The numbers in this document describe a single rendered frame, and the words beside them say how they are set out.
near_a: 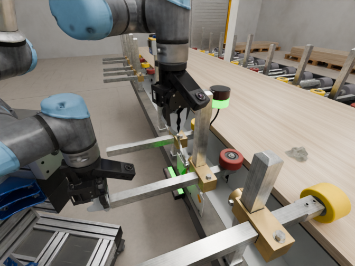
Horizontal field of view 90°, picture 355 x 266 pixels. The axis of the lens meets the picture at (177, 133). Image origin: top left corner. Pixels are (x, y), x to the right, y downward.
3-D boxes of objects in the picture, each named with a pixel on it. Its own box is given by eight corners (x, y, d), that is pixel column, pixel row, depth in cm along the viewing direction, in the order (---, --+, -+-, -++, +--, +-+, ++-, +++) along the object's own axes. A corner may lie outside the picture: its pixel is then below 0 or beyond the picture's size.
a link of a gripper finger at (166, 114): (175, 120, 52) (175, 92, 48) (178, 123, 51) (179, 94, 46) (162, 126, 50) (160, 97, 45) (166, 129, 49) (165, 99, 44)
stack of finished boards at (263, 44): (278, 46, 780) (279, 42, 771) (232, 50, 701) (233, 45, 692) (264, 44, 839) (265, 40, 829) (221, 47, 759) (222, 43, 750)
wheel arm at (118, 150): (108, 159, 73) (105, 151, 71) (108, 154, 76) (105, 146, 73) (204, 138, 85) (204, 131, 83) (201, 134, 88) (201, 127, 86)
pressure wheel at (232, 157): (223, 188, 63) (228, 164, 57) (212, 172, 70) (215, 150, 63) (242, 182, 66) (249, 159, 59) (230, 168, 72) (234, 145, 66)
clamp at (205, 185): (202, 193, 59) (203, 183, 56) (186, 166, 69) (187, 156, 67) (217, 188, 60) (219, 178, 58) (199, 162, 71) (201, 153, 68)
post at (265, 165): (225, 276, 55) (269, 162, 29) (219, 264, 58) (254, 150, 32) (235, 272, 56) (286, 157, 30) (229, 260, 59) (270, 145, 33)
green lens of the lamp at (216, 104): (214, 109, 50) (215, 102, 48) (204, 101, 54) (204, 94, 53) (232, 106, 51) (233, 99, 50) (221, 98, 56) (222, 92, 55)
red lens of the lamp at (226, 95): (215, 101, 48) (216, 93, 47) (204, 93, 53) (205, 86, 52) (233, 98, 50) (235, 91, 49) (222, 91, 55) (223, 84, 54)
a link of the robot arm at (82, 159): (96, 132, 44) (96, 151, 38) (101, 146, 47) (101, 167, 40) (63, 138, 42) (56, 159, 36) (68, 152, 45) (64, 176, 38)
